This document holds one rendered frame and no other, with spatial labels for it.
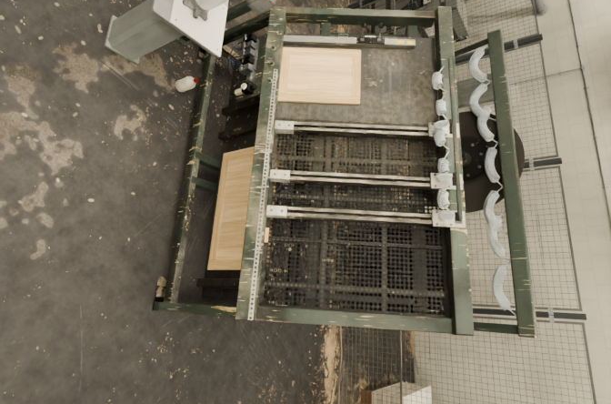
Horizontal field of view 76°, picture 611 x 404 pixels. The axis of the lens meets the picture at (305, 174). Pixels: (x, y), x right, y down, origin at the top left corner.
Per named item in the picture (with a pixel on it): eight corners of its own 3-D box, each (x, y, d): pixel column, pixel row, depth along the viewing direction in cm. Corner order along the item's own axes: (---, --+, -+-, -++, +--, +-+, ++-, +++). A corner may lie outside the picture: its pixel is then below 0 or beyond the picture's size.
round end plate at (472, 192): (408, 120, 325) (516, 97, 281) (411, 123, 329) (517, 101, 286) (411, 215, 299) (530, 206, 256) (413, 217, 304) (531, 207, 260)
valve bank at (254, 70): (230, 33, 288) (255, 22, 275) (243, 44, 299) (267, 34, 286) (221, 93, 272) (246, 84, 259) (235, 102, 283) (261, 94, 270)
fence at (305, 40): (284, 38, 290) (283, 35, 286) (414, 43, 286) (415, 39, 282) (283, 44, 289) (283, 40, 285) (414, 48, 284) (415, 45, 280)
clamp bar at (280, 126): (276, 122, 268) (272, 105, 245) (453, 130, 262) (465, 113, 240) (275, 136, 265) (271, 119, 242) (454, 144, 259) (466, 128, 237)
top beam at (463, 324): (433, 15, 293) (437, 5, 284) (446, 15, 293) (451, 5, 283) (449, 333, 222) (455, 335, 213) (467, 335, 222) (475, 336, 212)
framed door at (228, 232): (225, 154, 313) (223, 153, 311) (280, 142, 283) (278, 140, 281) (209, 269, 284) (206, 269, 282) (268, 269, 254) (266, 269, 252)
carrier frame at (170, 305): (199, 42, 340) (275, 7, 295) (293, 110, 447) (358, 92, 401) (152, 310, 270) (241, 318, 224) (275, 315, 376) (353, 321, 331)
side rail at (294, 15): (286, 16, 304) (285, 5, 293) (431, 21, 299) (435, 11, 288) (286, 23, 302) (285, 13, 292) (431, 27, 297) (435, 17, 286)
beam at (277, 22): (271, 15, 304) (270, 5, 294) (286, 16, 304) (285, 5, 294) (238, 318, 234) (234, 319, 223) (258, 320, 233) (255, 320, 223)
